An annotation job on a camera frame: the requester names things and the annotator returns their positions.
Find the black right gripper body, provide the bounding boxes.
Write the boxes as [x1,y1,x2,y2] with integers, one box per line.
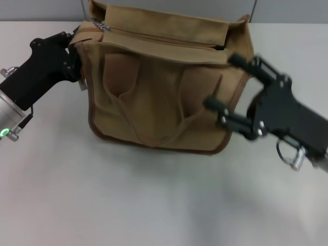
[245,75,328,156]

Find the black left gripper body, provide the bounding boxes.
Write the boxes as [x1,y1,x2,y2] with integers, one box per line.
[0,32,70,112]

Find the silver metal zipper pull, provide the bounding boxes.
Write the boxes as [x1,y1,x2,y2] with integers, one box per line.
[92,18,112,32]

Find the khaki canvas food bag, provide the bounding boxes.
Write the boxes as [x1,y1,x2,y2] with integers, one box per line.
[68,0,254,156]

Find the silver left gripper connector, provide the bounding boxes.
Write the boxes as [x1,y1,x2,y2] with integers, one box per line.
[0,66,19,77]

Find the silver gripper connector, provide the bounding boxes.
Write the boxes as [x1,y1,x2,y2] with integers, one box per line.
[284,147,309,170]
[0,66,19,77]

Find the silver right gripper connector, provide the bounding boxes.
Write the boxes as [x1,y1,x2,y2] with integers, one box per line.
[284,147,309,170]

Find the thin right gripper cable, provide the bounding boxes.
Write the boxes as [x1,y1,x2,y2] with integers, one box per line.
[275,137,296,164]

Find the thin gripper cable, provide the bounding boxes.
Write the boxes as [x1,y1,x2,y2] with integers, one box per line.
[275,137,296,164]
[17,105,35,129]

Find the thin left gripper cable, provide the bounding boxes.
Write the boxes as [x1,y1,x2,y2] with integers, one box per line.
[17,105,35,129]

